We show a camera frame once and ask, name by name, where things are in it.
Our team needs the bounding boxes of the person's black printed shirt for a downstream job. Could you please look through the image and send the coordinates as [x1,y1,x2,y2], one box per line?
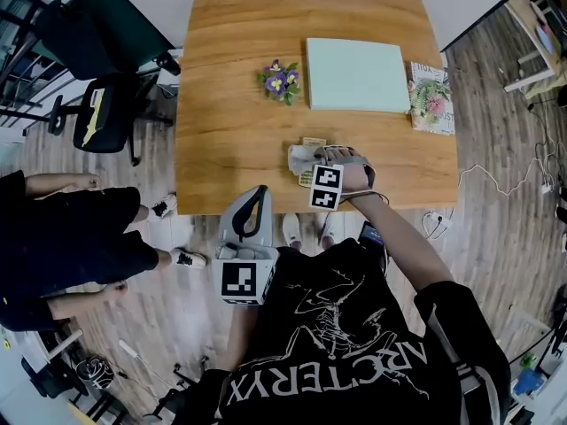
[181,236,514,425]

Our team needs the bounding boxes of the person's right forearm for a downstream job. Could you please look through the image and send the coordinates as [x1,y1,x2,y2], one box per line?
[343,164,456,292]

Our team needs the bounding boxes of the black office chair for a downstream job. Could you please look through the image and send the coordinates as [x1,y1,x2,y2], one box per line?
[34,0,182,168]

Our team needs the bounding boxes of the person's white left shoe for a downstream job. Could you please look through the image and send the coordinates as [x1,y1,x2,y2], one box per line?
[282,212,304,250]

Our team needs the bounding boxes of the flower print magazine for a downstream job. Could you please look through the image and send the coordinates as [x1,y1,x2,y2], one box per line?
[407,61,457,135]

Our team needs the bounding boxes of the light wooden desk white legs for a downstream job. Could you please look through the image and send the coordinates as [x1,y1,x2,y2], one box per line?
[495,0,567,95]

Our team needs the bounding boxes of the black phone with lit screen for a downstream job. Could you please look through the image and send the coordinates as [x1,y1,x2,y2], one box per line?
[357,220,387,251]

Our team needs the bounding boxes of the person's white right shoe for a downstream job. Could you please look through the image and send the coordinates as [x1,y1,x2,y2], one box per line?
[319,213,343,250]

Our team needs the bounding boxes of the person's left forearm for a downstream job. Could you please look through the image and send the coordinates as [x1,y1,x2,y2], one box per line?
[229,302,268,367]

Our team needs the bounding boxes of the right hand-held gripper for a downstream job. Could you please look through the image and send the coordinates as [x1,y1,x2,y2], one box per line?
[308,145,377,213]

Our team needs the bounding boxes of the long white cable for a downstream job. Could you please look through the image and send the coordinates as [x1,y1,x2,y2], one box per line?
[457,151,555,197]

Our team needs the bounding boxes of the beige calculator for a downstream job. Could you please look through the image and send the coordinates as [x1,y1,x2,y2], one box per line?
[296,136,328,189]

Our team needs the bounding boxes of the black metal railing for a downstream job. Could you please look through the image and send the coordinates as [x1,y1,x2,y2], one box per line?
[0,0,61,126]

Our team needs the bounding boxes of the grey-white cloth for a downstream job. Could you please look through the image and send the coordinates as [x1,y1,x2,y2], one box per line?
[287,143,332,179]

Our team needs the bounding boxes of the purple flowers in white pot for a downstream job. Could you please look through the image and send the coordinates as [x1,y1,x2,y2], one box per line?
[256,58,303,107]

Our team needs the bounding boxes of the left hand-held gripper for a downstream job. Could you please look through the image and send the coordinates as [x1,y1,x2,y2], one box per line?
[214,184,279,307]

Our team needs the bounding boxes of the mint green flat box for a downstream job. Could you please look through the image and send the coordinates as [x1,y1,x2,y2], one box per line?
[305,37,412,115]

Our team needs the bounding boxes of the person's white shoe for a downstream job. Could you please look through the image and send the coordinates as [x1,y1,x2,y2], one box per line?
[151,192,179,220]
[319,213,343,250]
[171,246,209,270]
[282,212,304,250]

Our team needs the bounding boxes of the black patterned helmet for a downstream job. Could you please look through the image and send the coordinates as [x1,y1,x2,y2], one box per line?
[75,355,114,390]

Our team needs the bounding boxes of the white power strip with plug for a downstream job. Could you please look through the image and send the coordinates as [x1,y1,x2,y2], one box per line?
[422,210,454,240]

